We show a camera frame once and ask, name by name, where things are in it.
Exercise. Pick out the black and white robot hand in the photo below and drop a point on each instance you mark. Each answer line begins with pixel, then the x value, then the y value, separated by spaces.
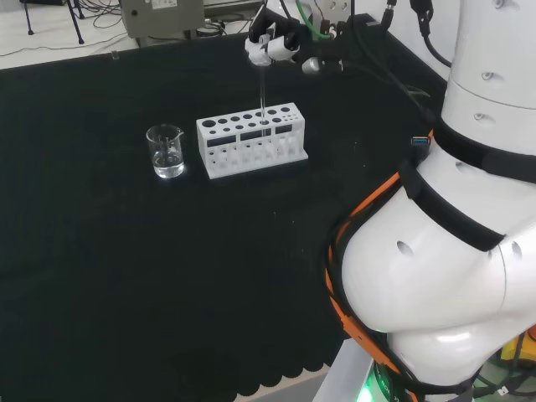
pixel 282 48

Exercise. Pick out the clear glass rod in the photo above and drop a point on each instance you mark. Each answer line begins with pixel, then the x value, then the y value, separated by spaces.
pixel 263 92

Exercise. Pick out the white test tube rack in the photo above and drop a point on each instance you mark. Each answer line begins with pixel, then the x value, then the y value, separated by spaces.
pixel 251 157

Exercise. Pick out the grey metal box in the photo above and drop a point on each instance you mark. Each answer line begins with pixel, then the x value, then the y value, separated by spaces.
pixel 163 17

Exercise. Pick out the small glass beaker with water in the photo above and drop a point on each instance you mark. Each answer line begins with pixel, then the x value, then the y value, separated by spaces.
pixel 167 161

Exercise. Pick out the blue USB plug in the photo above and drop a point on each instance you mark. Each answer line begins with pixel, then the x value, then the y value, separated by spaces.
pixel 421 141

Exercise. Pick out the black tripod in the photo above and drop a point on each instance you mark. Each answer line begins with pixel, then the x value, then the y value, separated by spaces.
pixel 77 25

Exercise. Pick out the black bench cloth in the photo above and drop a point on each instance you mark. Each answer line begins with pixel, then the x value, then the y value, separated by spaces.
pixel 167 272

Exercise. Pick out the yellow stop button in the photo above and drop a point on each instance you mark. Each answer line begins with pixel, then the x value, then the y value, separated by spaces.
pixel 508 349

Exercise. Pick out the wrist camera with silver lens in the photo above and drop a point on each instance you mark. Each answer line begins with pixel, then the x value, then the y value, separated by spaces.
pixel 310 66

